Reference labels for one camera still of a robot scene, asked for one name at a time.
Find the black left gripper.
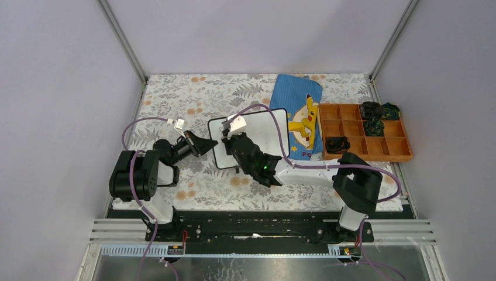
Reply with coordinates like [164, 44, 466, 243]
[170, 129, 218, 165]

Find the white whiteboard black frame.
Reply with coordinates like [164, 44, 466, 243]
[208, 108, 290, 169]

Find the black orange cloth roll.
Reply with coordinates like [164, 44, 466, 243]
[325, 136, 351, 154]

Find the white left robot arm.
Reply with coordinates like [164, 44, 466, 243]
[109, 131, 218, 241]

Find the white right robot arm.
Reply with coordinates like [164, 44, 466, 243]
[222, 133, 383, 241]

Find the floral tablecloth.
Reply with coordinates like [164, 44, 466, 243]
[112, 73, 404, 213]

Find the blue Pikachu cloth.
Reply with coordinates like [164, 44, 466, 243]
[269, 74, 323, 160]

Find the orange compartment tray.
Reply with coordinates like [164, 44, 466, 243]
[319, 104, 414, 162]

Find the dark patterned cloth roll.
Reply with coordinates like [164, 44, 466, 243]
[363, 118, 385, 137]
[381, 102, 401, 121]
[359, 101, 384, 120]

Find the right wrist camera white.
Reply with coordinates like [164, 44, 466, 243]
[221, 115, 247, 139]

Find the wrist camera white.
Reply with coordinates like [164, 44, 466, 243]
[221, 115, 247, 139]
[167, 118, 185, 137]

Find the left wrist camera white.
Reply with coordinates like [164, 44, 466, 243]
[167, 118, 185, 137]

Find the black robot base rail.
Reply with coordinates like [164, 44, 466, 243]
[89, 212, 436, 258]

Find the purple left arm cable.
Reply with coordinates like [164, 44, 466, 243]
[121, 116, 171, 281]

